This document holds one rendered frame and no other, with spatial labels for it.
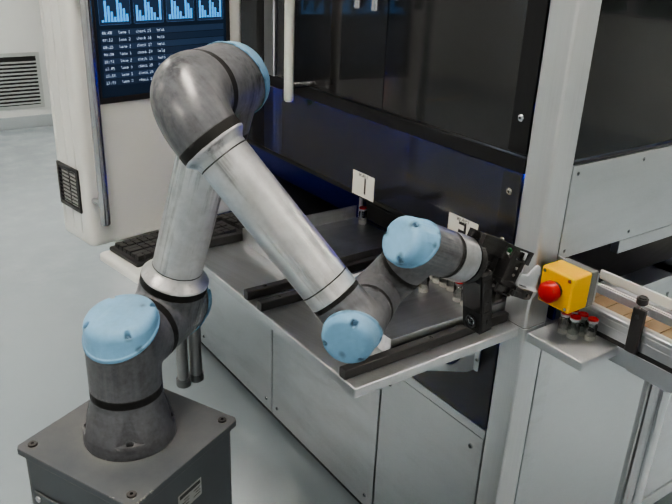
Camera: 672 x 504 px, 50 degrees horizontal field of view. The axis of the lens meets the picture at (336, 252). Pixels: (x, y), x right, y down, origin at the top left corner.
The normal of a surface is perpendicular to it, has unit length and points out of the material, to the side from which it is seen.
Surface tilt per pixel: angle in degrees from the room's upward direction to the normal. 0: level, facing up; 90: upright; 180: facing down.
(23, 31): 90
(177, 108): 63
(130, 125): 90
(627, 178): 90
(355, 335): 90
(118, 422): 73
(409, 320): 0
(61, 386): 0
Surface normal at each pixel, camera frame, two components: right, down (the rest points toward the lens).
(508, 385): -0.82, 0.20
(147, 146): 0.70, 0.31
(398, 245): -0.73, -0.21
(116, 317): 0.00, -0.86
